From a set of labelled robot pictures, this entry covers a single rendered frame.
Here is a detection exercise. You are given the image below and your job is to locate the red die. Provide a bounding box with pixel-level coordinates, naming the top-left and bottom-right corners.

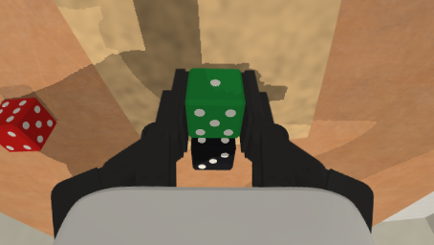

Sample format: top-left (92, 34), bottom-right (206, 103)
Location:
top-left (0, 98), bottom-right (56, 152)

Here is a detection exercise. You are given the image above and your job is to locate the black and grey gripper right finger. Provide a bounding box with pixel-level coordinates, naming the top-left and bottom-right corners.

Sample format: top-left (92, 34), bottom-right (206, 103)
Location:
top-left (239, 70), bottom-right (374, 234)

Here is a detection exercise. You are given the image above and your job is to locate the green die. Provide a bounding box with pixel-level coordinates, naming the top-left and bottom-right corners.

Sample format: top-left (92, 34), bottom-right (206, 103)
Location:
top-left (185, 68), bottom-right (246, 138)

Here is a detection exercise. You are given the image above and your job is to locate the black die with white pips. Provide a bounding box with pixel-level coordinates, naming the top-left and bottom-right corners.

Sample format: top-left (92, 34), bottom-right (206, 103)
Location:
top-left (191, 138), bottom-right (236, 170)

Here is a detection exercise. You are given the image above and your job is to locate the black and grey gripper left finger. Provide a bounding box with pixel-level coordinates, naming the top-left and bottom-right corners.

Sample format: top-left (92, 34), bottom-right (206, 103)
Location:
top-left (51, 69), bottom-right (189, 239)

